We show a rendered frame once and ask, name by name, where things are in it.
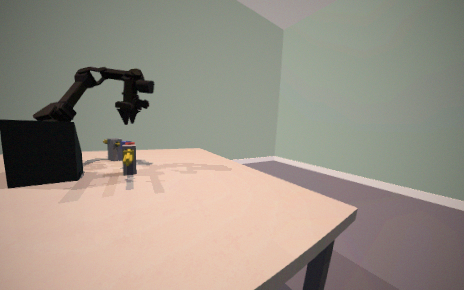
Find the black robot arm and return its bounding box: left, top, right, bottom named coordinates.
left=33, top=67, right=154, bottom=122

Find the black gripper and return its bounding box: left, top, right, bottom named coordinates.
left=115, top=90, right=142, bottom=125

